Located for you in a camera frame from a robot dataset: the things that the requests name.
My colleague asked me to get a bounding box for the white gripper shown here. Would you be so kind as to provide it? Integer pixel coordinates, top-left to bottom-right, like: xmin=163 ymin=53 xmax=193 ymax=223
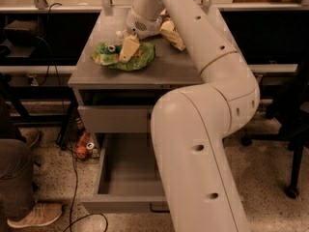
xmin=119 ymin=8 xmax=161 ymax=63

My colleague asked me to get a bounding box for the green rice chip bag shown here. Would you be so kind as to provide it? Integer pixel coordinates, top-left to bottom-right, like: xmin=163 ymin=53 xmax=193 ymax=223
xmin=90 ymin=42 xmax=155 ymax=72

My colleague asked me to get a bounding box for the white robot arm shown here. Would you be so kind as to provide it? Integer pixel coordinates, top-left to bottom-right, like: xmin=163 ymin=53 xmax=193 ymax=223
xmin=126 ymin=0 xmax=260 ymax=232

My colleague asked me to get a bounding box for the grey drawer cabinet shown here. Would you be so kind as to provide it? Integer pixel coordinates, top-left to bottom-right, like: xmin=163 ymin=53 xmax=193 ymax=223
xmin=68 ymin=6 xmax=258 ymax=150

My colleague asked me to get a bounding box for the closed grey middle drawer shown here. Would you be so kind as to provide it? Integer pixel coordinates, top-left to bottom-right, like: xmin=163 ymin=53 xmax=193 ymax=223
xmin=78 ymin=105 xmax=152 ymax=133

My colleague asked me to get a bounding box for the open grey bottom drawer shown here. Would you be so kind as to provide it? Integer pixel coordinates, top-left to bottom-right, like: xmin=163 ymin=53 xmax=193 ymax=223
xmin=81 ymin=133 xmax=169 ymax=214

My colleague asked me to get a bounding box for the clear plastic water bottle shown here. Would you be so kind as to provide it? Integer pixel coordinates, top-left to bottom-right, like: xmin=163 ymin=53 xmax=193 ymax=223
xmin=116 ymin=30 xmax=128 ymax=44

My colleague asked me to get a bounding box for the black box on shelf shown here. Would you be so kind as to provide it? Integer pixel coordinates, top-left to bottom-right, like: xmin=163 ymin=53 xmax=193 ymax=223
xmin=4 ymin=20 xmax=41 ymax=46

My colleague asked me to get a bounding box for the beige sneaker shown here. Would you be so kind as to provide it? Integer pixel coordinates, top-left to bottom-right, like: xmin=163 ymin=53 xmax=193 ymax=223
xmin=21 ymin=128 xmax=41 ymax=148
xmin=7 ymin=203 xmax=62 ymax=229

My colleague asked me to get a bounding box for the person's leg in trousers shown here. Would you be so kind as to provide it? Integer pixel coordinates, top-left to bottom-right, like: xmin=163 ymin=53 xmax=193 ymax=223
xmin=0 ymin=97 xmax=35 ymax=221

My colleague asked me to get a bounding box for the black office chair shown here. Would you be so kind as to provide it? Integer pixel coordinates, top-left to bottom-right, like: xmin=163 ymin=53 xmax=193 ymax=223
xmin=240 ymin=60 xmax=309 ymax=199

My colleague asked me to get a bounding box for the black hanging cable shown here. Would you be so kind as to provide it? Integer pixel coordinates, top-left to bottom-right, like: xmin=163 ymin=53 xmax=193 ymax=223
xmin=36 ymin=2 xmax=68 ymax=114

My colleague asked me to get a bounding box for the black floor cable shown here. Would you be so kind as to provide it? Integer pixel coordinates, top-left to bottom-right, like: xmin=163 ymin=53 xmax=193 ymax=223
xmin=62 ymin=145 xmax=109 ymax=232

